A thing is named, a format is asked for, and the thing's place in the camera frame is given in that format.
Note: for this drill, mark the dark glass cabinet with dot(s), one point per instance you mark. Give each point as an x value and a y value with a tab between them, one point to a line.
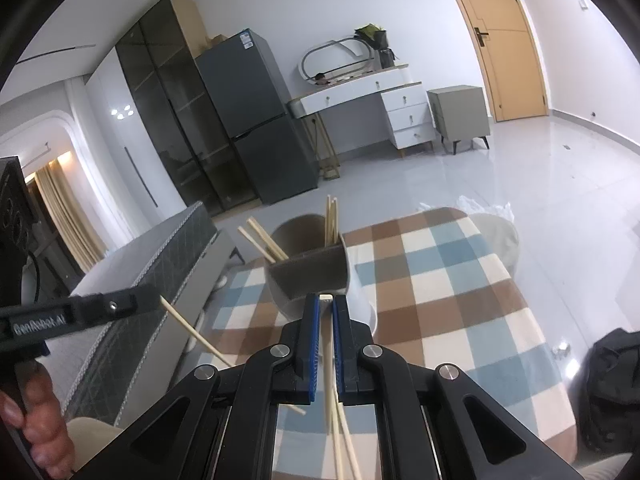
170	110

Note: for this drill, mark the black bag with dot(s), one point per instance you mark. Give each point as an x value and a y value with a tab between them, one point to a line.
615	390

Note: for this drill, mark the person's left hand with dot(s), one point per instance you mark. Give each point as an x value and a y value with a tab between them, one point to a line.
47	420

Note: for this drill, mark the beige curtain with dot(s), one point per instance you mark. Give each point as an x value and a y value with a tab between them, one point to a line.
65	210

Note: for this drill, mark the oval mirror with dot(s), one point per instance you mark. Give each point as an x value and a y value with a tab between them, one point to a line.
330	60

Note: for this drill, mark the wooden chopstick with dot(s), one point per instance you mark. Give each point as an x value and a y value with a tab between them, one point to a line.
328	220
333	225
350	452
339	455
327	410
267	239
256	245
195	332

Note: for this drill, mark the wooden door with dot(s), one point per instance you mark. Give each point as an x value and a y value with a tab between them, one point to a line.
505	60

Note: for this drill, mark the grey refrigerator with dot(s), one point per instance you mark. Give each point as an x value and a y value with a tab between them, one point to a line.
255	110

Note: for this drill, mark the small metal object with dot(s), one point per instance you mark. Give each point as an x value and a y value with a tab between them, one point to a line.
562	350

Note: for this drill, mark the grey nightstand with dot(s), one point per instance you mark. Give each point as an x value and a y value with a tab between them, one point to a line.
457	110

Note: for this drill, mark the white vanity desk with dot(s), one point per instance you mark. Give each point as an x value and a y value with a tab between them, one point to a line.
405	110

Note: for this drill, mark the white plastic bag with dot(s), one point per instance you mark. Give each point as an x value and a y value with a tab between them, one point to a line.
487	208

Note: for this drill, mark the white utensil holder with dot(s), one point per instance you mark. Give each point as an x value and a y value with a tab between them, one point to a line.
361	295

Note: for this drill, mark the beige cloth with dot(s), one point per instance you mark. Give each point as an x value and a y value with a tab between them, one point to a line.
90	440
605	467

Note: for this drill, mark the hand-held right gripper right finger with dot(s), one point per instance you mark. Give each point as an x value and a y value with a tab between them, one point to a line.
340	345

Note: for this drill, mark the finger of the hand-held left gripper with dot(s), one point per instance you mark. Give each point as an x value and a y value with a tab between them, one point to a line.
80	312

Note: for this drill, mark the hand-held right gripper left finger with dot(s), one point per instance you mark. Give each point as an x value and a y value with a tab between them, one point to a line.
311	345

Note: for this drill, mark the checkered rug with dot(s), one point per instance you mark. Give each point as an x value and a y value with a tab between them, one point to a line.
440	280

